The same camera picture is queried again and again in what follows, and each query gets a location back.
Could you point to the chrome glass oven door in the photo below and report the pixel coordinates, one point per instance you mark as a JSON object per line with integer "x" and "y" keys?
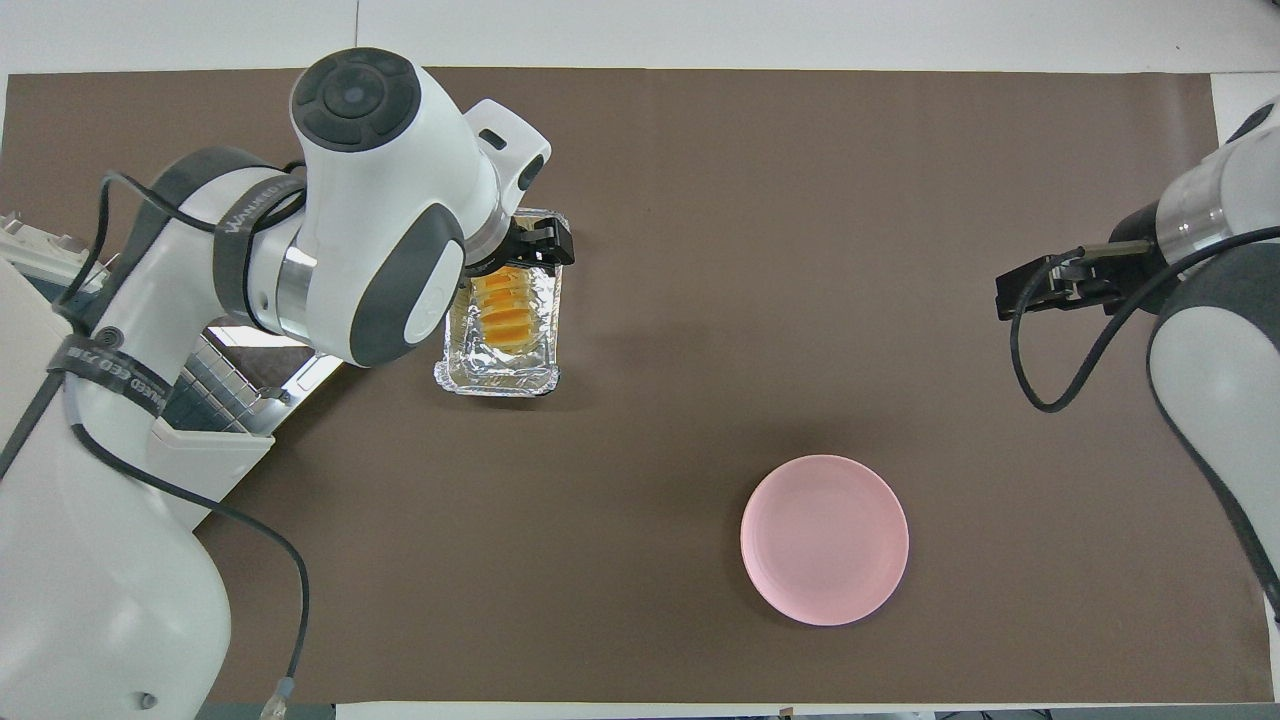
{"x": 262, "y": 358}

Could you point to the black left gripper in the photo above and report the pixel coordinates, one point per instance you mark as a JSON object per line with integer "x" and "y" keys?
{"x": 545, "y": 250}

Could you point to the brown table mat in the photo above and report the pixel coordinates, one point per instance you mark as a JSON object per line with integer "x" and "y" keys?
{"x": 750, "y": 300}

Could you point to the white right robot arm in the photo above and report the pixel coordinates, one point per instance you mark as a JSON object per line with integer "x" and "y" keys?
{"x": 1220, "y": 350}

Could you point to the white toaster oven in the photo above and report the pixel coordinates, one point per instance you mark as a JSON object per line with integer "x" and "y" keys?
{"x": 215, "y": 460}

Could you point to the golden bread loaf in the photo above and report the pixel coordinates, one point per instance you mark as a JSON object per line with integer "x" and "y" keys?
{"x": 505, "y": 320}

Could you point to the aluminium foil tray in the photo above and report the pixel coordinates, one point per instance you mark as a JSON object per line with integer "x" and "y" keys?
{"x": 500, "y": 375}

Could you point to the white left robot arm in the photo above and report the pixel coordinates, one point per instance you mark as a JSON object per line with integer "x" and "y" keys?
{"x": 400, "y": 200}

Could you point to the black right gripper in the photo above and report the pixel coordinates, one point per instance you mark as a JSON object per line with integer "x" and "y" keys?
{"x": 1030, "y": 280}

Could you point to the pink round plate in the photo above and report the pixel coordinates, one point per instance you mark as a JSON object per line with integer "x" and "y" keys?
{"x": 825, "y": 540}

